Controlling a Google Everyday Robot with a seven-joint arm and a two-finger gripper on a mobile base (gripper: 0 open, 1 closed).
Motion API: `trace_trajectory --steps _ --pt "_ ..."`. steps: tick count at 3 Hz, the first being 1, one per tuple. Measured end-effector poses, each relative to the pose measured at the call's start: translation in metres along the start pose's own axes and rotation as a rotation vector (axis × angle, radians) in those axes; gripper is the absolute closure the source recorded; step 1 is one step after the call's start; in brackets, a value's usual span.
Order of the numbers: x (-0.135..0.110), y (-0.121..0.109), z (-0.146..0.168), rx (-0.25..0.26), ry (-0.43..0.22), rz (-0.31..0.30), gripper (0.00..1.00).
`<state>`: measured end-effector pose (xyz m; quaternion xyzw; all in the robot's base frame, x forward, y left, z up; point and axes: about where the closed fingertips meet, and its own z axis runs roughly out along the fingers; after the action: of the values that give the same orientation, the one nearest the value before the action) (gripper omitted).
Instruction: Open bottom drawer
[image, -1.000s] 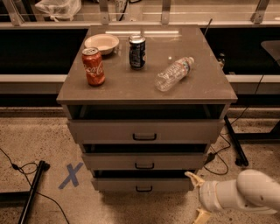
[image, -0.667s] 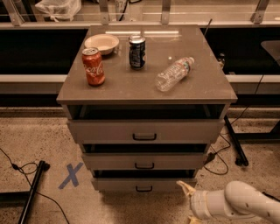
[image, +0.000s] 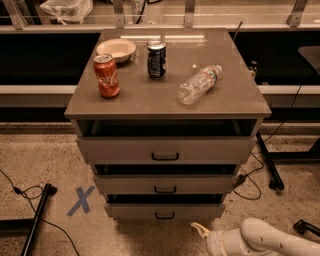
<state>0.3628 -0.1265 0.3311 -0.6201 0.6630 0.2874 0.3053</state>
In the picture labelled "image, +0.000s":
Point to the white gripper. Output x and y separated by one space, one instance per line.
214 244

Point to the grey bottom drawer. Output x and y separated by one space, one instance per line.
164 211

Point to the grey drawer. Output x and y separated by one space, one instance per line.
166 150
164 211
164 184

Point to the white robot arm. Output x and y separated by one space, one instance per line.
255 237

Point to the grey middle drawer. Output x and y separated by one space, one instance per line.
164 184

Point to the grey drawer cabinet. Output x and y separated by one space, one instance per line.
147 107

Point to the grey top drawer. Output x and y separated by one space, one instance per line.
166 150

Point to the black stand leg right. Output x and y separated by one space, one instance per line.
310 156

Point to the black stand leg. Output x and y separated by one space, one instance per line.
28 227
310 156

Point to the black foot lower right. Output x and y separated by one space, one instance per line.
302 226

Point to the blue tape cross mark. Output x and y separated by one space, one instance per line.
81 203

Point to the clear plastic water bottle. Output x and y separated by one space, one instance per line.
191 90

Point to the black stand leg left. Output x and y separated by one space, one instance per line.
28 227

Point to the red cola can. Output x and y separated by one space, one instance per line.
106 75

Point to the dark blue soda can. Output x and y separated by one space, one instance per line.
156 58

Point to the white bowl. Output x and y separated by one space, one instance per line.
120 49

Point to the clear plastic bag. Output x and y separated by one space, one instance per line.
68 11

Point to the metal railing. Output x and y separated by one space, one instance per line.
26 15

